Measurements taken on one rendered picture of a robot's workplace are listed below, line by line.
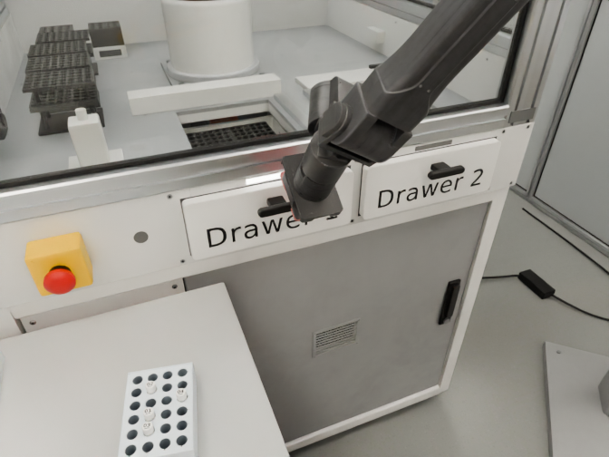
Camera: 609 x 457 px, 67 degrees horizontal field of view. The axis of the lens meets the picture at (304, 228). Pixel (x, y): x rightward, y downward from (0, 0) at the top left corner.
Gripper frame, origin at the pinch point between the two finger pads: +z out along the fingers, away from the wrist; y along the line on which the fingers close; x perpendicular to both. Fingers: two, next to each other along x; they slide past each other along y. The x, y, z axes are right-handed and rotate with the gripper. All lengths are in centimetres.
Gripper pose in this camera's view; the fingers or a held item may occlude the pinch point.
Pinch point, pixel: (299, 208)
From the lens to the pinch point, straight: 74.9
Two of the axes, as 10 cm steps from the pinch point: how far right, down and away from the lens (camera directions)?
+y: -3.0, -9.1, 2.7
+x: -9.3, 2.1, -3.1
